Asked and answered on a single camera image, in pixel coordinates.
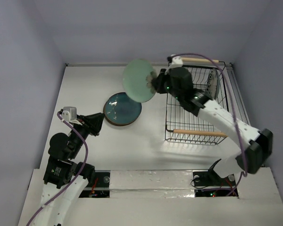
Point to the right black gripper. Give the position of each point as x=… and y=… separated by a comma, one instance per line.
x=160, y=82

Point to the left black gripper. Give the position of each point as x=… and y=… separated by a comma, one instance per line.
x=93, y=122

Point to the dark teal blossom plate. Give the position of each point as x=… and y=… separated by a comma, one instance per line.
x=119, y=105

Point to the grey deer plate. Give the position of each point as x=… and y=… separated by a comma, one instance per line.
x=120, y=121

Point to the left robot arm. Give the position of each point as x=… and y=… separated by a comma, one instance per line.
x=64, y=180

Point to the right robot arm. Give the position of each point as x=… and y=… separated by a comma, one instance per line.
x=256, y=145

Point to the grey tree pattern plate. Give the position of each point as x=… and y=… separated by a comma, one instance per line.
x=213, y=83

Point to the silver foil strip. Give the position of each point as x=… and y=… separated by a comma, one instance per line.
x=152, y=184

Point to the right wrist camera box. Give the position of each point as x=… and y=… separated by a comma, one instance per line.
x=175, y=61

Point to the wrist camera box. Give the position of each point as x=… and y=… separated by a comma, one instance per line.
x=69, y=113
x=175, y=61

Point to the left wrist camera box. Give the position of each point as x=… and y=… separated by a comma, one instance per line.
x=69, y=113

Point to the black wire dish rack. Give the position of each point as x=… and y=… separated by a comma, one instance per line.
x=182, y=126

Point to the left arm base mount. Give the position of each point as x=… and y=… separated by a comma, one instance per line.
x=100, y=187

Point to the aluminium rail right side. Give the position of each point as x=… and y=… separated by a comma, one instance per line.
x=239, y=103

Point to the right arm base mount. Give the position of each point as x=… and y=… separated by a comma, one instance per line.
x=206, y=185

